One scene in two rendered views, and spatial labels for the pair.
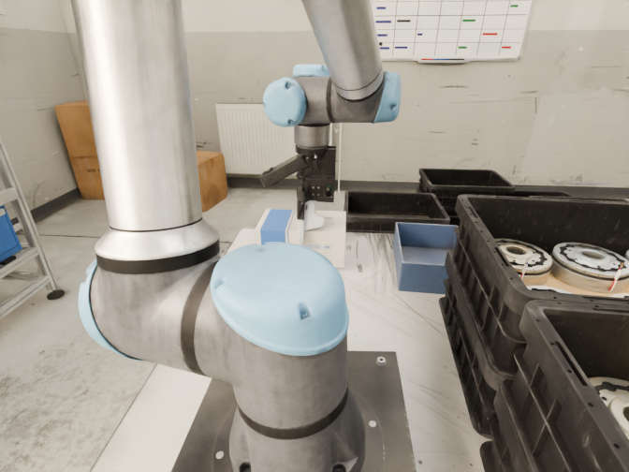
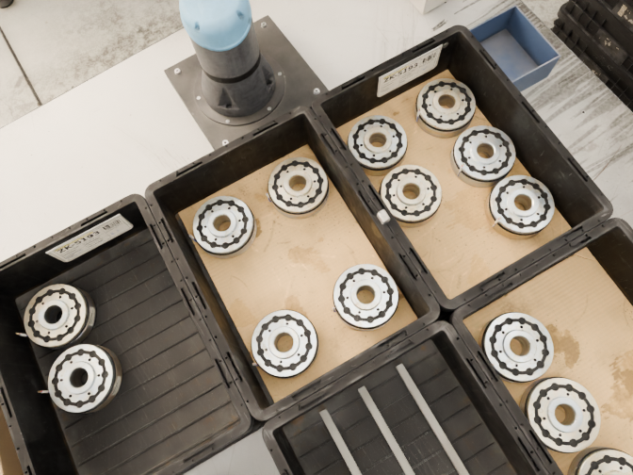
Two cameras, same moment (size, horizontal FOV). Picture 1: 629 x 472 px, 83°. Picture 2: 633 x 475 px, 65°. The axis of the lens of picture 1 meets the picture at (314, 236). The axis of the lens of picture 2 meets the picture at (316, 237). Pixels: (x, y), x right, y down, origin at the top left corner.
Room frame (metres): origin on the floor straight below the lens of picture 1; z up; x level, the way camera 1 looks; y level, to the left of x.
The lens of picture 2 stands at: (0.05, -0.59, 1.64)
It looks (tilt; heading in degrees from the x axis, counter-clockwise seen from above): 72 degrees down; 62
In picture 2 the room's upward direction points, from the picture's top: 10 degrees counter-clockwise
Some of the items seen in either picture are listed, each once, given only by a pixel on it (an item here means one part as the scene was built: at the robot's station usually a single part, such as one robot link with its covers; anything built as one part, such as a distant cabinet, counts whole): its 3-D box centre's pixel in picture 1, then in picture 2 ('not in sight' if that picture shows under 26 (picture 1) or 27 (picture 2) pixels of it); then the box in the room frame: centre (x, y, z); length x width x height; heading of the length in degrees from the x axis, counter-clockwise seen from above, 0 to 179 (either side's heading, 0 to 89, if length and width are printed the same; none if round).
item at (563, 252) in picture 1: (591, 258); (484, 152); (0.48, -0.43, 0.86); 0.10 x 0.10 x 0.01
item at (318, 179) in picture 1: (314, 173); not in sight; (0.76, 0.00, 0.91); 0.09 x 0.08 x 0.12; 85
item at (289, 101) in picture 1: (301, 100); not in sight; (0.66, 0.02, 1.07); 0.11 x 0.11 x 0.08; 70
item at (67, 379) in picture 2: not in sight; (79, 377); (-0.26, -0.33, 0.86); 0.05 x 0.05 x 0.01
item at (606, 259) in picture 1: (592, 256); (485, 151); (0.48, -0.43, 0.86); 0.05 x 0.05 x 0.01
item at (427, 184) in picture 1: (456, 217); not in sight; (1.75, -0.76, 0.37); 0.40 x 0.30 x 0.45; 85
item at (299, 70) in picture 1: (311, 95); not in sight; (0.75, 0.01, 1.07); 0.09 x 0.08 x 0.11; 160
